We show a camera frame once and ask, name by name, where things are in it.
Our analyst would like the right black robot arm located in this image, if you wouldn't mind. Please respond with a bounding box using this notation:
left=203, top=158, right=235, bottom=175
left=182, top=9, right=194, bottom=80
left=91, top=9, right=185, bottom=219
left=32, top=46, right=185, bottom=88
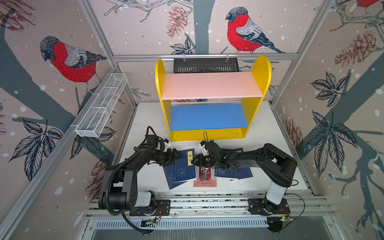
left=192, top=141, right=298, bottom=216

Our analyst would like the blue book yin-yang cover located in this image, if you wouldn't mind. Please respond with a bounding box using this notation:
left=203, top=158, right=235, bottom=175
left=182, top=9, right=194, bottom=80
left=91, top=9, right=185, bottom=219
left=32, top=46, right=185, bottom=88
left=174, top=149, right=197, bottom=183

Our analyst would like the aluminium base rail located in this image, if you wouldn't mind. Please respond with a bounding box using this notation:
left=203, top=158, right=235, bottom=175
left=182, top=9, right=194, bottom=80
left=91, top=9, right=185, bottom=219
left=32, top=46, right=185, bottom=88
left=156, top=193, right=336, bottom=218

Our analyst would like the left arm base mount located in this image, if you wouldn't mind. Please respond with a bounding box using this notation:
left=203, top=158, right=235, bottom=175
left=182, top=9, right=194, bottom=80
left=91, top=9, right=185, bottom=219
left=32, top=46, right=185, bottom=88
left=129, top=200, right=171, bottom=217

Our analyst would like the black plastic tray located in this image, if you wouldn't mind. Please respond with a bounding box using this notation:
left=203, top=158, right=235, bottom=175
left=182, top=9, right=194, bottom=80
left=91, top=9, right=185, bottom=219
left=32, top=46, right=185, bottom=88
left=174, top=58, right=239, bottom=74

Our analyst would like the yellow pink blue bookshelf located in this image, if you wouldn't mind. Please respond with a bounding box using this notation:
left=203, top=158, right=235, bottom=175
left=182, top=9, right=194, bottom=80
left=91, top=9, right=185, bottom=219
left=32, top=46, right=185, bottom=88
left=155, top=56, right=272, bottom=142

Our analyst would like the blue book plant cover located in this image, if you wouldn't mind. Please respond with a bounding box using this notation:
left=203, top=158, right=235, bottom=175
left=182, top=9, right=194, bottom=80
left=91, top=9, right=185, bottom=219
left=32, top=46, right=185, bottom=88
left=215, top=168, right=238, bottom=181

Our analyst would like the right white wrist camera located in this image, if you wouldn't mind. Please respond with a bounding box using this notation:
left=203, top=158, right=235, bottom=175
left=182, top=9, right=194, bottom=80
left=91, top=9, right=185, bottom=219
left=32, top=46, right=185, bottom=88
left=198, top=141, right=208, bottom=156

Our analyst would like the red Hamlet book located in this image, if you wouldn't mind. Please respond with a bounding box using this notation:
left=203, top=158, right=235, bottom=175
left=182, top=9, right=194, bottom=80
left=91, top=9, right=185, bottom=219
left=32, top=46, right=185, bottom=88
left=194, top=167, right=217, bottom=188

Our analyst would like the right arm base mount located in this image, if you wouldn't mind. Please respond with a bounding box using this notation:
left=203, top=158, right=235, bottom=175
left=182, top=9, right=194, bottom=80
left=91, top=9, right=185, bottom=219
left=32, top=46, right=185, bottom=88
left=248, top=198, right=291, bottom=216

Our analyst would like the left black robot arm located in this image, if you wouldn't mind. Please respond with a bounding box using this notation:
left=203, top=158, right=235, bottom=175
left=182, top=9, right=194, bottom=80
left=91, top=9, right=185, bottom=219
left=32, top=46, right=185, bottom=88
left=98, top=126, right=183, bottom=216

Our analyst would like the blue book yellow label right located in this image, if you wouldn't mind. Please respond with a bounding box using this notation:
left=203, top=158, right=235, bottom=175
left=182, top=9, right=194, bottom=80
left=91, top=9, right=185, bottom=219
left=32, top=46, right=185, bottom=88
left=235, top=168, right=253, bottom=180

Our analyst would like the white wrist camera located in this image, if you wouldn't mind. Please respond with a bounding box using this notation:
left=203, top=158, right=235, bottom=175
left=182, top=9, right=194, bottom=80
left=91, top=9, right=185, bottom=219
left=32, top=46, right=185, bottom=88
left=198, top=141, right=208, bottom=156
left=160, top=139, right=172, bottom=152

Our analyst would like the blue book yellow label left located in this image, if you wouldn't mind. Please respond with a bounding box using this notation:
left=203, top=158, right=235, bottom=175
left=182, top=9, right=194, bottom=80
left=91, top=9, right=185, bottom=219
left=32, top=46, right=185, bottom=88
left=163, top=164, right=186, bottom=190

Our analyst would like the blue book yellow label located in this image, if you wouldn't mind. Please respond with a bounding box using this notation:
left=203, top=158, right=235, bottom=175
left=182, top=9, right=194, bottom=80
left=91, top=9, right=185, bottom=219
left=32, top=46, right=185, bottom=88
left=235, top=168, right=253, bottom=180
left=163, top=164, right=186, bottom=190

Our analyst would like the white wire mesh basket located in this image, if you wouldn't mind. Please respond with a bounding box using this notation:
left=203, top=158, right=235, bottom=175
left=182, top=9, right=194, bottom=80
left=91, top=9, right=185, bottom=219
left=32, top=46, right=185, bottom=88
left=75, top=73, right=128, bottom=138

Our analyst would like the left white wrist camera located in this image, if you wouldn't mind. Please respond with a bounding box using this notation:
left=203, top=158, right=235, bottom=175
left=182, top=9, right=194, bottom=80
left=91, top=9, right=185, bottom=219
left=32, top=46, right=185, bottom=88
left=160, top=139, right=172, bottom=152

